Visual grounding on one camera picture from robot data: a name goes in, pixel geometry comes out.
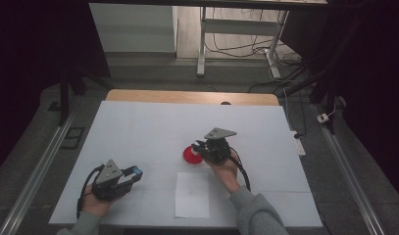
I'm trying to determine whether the large white table cover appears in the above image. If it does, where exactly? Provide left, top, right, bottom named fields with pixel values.
left=48, top=100, right=324, bottom=228

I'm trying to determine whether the dark curtain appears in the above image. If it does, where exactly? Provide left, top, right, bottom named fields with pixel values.
left=279, top=0, right=399, bottom=204
left=0, top=0, right=112, bottom=177

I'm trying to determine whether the metal floor rail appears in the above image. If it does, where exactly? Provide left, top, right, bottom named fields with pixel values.
left=313, top=104, right=386, bottom=235
left=0, top=111, right=77, bottom=235

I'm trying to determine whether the round red ink pad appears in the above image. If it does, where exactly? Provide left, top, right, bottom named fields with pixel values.
left=182, top=145, right=205, bottom=166

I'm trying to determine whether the white-legged desk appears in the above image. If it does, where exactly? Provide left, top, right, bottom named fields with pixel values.
left=88, top=0, right=328, bottom=79

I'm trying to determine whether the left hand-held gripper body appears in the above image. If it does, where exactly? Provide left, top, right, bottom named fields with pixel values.
left=91, top=159, right=134, bottom=202

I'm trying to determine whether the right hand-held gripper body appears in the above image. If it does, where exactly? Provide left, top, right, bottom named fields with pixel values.
left=200, top=127, right=238, bottom=165

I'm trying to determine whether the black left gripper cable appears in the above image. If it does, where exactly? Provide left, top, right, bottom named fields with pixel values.
left=75, top=164, right=105, bottom=219

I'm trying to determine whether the white power strip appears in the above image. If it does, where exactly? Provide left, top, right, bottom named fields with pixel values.
left=290, top=130, right=307, bottom=157

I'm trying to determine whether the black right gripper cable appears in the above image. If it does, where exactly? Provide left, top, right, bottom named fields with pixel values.
left=228, top=146, right=252, bottom=193

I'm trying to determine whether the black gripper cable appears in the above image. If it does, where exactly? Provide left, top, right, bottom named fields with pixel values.
left=228, top=146, right=252, bottom=193
left=75, top=164, right=105, bottom=219

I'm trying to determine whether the person's left hand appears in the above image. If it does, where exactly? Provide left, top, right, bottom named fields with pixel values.
left=79, top=187, right=123, bottom=218

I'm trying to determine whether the white metal frame stand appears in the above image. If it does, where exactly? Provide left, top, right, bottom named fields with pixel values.
left=205, top=8, right=306, bottom=96

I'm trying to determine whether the white paper sheet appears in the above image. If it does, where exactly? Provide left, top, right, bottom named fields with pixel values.
left=175, top=171, right=210, bottom=219

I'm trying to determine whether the black metal stand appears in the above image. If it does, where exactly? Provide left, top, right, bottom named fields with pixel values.
left=58, top=71, right=113, bottom=126
left=284, top=16, right=362, bottom=135

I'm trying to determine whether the white cabinet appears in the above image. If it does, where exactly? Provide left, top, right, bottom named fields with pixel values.
left=88, top=3, right=178, bottom=53

